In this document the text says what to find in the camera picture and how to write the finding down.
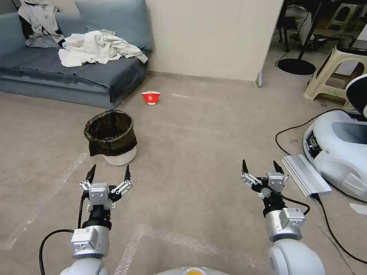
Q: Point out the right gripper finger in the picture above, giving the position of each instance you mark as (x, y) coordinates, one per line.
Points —
(246, 176)
(280, 169)

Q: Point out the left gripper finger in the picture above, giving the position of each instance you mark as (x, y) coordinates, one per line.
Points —
(126, 180)
(89, 177)

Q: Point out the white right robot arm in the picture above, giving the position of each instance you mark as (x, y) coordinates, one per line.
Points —
(289, 257)

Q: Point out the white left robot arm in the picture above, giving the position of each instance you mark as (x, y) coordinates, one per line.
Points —
(86, 243)

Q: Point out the white round trash can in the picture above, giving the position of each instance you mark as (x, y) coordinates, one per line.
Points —
(120, 159)

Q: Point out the black trash bag liner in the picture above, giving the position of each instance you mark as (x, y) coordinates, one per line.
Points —
(111, 143)

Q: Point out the black floor lamp stand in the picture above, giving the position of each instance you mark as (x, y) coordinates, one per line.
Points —
(296, 66)

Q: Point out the white wheeled robot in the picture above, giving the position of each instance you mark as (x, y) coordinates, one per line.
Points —
(335, 149)

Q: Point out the red paper cup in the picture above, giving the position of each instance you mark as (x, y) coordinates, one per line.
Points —
(150, 98)

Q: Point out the white paper scrap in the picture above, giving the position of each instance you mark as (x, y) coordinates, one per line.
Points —
(358, 208)

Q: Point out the grey partition foot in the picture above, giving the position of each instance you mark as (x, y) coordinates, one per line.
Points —
(259, 80)

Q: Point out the beige plastic stool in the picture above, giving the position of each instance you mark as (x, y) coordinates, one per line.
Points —
(324, 83)

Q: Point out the white robot front shell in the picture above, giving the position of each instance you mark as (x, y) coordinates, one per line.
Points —
(186, 271)

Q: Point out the blue-grey sofa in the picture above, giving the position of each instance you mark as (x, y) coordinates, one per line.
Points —
(57, 77)

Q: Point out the crumpled white cloth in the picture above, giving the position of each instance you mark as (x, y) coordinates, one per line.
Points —
(91, 48)

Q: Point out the black flat device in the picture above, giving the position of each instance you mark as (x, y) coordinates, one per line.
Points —
(354, 47)

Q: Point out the person's leg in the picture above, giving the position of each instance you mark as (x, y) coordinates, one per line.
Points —
(301, 20)

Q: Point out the blue sofa cushion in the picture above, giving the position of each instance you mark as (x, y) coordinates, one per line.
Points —
(120, 20)

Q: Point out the white and black patterned jacket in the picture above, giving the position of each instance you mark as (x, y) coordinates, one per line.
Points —
(40, 20)

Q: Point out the pale plastic stool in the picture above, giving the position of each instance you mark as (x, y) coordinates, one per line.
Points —
(344, 13)

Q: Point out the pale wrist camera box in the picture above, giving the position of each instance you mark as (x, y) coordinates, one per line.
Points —
(275, 181)
(98, 195)

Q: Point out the silver aluminium rail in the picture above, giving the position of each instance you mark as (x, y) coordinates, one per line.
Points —
(306, 174)

